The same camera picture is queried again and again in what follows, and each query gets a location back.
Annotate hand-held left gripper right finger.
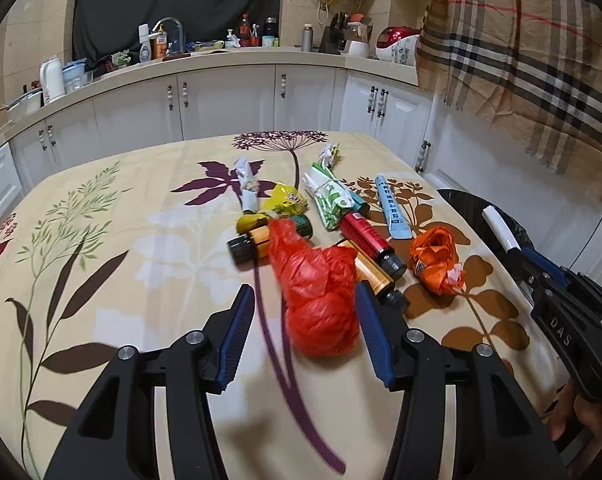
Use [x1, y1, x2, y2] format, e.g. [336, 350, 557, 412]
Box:
[355, 281, 569, 480]

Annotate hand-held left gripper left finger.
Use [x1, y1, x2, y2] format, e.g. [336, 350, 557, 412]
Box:
[43, 284, 256, 480]

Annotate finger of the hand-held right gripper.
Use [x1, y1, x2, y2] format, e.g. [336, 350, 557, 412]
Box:
[506, 249, 549, 311]
[522, 247, 579, 286]

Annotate white tube with black cap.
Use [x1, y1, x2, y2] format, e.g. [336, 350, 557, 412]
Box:
[482, 206, 522, 255]

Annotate red plastic bag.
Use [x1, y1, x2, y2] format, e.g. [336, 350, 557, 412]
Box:
[267, 219, 362, 359]

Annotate black trash bag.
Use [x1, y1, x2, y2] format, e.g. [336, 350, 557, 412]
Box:
[437, 188, 536, 311]

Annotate green white paper packet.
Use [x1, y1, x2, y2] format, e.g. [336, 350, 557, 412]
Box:
[303, 167, 356, 232]

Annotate squeezed grey white tube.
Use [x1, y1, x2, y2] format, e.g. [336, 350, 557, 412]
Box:
[233, 157, 266, 213]

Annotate person's right hand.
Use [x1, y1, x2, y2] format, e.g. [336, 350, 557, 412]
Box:
[548, 379, 602, 443]

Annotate orange bottle with black cap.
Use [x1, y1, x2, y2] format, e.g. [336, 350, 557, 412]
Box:
[335, 240, 409, 317]
[227, 214, 314, 267]

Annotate red bottle with black cap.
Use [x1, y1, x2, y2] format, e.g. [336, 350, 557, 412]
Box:
[338, 211, 408, 281]

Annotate orange plastic bag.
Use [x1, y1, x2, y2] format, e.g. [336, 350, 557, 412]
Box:
[410, 226, 466, 295]

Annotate floral tablecloth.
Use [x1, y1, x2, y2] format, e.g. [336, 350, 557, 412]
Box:
[0, 131, 576, 480]

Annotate light blue tube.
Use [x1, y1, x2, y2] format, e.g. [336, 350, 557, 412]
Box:
[374, 175, 412, 241]

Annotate yellow snack wrapper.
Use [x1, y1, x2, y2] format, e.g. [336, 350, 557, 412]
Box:
[236, 183, 310, 235]

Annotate teal white tube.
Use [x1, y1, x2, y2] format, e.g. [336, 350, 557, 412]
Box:
[311, 142, 370, 214]

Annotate plaid cloth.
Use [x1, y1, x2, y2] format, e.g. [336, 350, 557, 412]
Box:
[415, 0, 602, 196]

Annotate white kitchen cabinets with counter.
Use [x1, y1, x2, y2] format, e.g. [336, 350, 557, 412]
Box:
[0, 46, 602, 261]

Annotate white green printed cup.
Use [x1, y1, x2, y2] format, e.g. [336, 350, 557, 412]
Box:
[392, 40, 418, 67]

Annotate red white rice cooker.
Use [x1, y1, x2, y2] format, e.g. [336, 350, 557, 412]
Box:
[376, 26, 422, 63]

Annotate white blender with orange lid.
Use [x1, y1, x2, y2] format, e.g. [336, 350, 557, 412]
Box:
[343, 14, 372, 58]

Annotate black knife block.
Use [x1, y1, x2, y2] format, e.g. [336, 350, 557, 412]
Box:
[319, 11, 349, 55]

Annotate white cleaner bottle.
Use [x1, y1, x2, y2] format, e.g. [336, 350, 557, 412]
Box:
[138, 23, 154, 63]

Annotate clear water filter jug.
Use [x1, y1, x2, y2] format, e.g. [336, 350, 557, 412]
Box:
[62, 59, 92, 95]

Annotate white pot with lid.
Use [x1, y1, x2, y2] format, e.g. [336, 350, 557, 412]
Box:
[3, 87, 44, 123]

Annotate white electric kettle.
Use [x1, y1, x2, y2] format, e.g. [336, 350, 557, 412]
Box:
[39, 57, 66, 103]

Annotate chrome kitchen faucet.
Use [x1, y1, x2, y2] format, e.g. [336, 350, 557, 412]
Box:
[153, 16, 186, 56]

